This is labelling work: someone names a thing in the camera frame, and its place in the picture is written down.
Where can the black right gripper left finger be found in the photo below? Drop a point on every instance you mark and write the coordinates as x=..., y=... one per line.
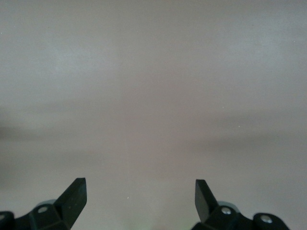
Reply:
x=73, y=198

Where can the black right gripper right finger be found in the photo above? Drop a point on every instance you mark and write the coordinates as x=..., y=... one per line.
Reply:
x=205, y=203

